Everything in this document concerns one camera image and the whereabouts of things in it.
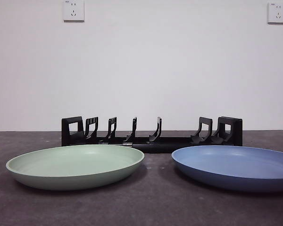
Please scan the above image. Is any light green round plate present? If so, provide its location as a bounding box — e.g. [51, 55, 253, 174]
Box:
[5, 144, 145, 191]

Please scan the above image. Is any blue round plate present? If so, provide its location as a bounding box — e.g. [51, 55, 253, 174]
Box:
[171, 145, 283, 191]

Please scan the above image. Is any black plastic plate rack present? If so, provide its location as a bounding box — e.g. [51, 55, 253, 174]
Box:
[61, 115, 243, 154]

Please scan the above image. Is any white wall socket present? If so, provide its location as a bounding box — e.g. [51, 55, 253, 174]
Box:
[267, 1, 283, 24]
[63, 0, 85, 23]

